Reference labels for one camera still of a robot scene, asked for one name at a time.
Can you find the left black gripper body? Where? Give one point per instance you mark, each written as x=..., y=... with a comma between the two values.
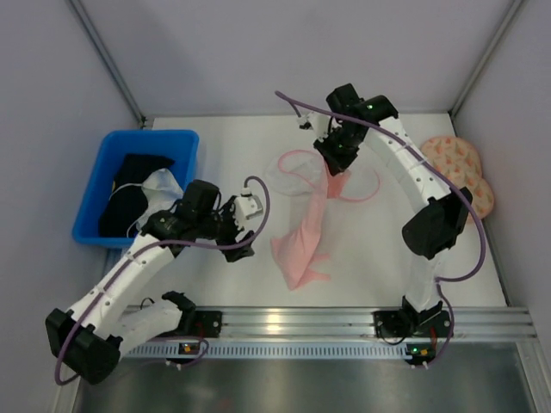
x=232, y=225

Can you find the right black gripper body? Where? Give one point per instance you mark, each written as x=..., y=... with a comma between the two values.
x=334, y=156

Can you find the white mesh laundry bag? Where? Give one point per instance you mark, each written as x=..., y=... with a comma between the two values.
x=300, y=172

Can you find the pink bra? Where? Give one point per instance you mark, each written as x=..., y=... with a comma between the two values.
x=296, y=252

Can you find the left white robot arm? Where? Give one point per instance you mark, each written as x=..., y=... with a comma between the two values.
x=95, y=333

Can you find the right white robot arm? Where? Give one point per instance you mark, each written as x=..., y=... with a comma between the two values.
x=440, y=213

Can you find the floral padded laundry case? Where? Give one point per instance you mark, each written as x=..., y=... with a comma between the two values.
x=460, y=162

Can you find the blue plastic bin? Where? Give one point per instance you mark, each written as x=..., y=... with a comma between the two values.
x=179, y=145

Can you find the dark navy garment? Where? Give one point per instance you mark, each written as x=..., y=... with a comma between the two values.
x=128, y=202

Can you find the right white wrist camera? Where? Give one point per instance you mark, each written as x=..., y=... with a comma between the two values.
x=319, y=124

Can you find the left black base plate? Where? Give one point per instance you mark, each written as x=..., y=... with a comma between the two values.
x=203, y=324

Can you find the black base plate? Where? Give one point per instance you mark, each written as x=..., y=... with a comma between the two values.
x=397, y=324
x=203, y=324

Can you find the slotted cable duct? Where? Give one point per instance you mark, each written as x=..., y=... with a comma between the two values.
x=273, y=351

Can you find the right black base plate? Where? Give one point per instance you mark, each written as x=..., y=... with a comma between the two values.
x=397, y=324

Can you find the aluminium mounting rail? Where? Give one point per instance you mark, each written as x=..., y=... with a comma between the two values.
x=475, y=324

